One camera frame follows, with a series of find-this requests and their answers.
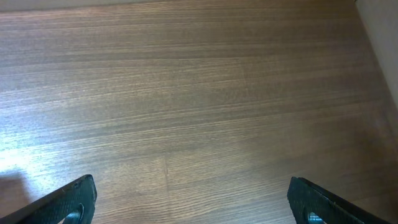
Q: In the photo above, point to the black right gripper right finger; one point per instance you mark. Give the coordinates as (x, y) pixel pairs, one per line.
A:
(311, 203)

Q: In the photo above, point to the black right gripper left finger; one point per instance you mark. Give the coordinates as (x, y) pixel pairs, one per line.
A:
(72, 203)

